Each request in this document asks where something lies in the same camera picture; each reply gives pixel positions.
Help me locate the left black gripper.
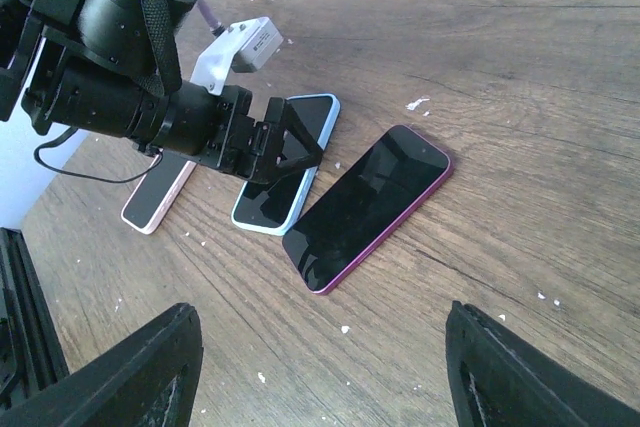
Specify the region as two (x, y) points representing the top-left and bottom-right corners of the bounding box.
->
(203, 86), (321, 184)

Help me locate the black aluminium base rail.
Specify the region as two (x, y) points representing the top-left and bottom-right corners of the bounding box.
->
(0, 228), (69, 412)

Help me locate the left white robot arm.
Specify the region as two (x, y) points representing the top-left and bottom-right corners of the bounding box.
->
(1, 0), (323, 184)

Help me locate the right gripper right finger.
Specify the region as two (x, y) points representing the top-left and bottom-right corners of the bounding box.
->
(445, 301), (639, 426)

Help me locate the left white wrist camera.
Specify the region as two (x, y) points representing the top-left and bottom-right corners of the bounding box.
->
(190, 17), (284, 96)

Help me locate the phone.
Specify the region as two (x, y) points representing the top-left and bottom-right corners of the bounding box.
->
(230, 93), (342, 237)
(282, 125), (454, 295)
(120, 153), (196, 235)

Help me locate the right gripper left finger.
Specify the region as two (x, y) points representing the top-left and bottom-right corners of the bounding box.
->
(1, 303), (203, 426)

